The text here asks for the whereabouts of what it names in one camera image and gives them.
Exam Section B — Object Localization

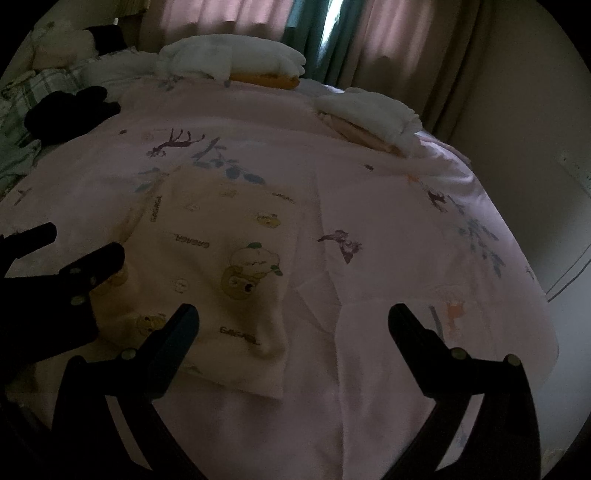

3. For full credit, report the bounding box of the cream pillow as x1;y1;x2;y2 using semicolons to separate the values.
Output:
31;28;99;71

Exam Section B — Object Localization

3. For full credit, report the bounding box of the pink printed blanket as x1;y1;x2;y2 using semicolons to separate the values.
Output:
0;76;560;480

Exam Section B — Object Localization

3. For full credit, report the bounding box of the white folded clothes stack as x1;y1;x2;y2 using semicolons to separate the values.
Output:
314;87;424;158
154;34;308;83

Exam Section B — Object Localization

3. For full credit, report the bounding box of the cream printed small garment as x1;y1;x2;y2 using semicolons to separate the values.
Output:
92;173;301;401

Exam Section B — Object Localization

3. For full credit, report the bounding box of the green plaid cloth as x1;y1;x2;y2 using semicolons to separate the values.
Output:
0;62;95;185

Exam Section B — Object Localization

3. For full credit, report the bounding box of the grey cable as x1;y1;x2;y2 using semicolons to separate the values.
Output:
545;247;591;297

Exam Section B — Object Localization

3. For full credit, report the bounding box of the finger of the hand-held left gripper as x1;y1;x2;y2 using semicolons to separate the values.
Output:
60;243;126;305
0;223;57;274

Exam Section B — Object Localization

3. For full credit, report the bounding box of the green curtain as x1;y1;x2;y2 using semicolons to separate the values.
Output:
281;0;366;85

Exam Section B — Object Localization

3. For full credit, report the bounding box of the white bedding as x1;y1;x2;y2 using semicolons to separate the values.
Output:
81;48;163;101

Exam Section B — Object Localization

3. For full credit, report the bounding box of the small black cloth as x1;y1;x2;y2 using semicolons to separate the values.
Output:
87;25;129;57

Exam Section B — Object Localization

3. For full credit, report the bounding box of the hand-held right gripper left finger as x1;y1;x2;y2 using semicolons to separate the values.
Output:
51;303;201;480

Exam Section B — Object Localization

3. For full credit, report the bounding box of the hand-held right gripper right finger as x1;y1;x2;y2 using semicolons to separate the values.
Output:
383;303;541;480

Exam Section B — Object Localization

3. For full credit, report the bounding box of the orange pillow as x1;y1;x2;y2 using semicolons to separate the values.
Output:
228;71;301;92

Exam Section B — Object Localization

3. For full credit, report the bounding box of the pink curtain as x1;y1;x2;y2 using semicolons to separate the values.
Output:
139;0;297;49
355;0;492;136

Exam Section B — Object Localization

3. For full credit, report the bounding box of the pink folded cloth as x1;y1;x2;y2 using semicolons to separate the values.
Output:
322;113;407;157

